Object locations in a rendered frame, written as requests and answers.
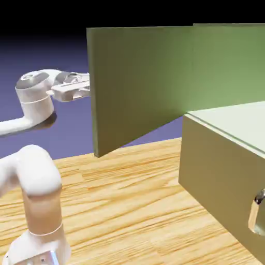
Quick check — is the green painted cabinet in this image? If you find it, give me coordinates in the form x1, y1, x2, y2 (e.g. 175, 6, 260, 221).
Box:
178, 23, 265, 265

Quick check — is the curved silver metal handle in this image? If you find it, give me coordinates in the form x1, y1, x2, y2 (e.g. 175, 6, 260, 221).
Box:
247, 188, 265, 237

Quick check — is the olive green cabinet front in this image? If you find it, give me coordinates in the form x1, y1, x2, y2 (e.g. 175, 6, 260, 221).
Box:
178, 113, 265, 264

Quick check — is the green hinged cabinet door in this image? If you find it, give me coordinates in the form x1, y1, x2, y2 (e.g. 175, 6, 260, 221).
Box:
86, 25, 195, 158

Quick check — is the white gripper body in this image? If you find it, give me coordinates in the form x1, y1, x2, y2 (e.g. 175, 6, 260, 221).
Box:
50, 80, 91, 102

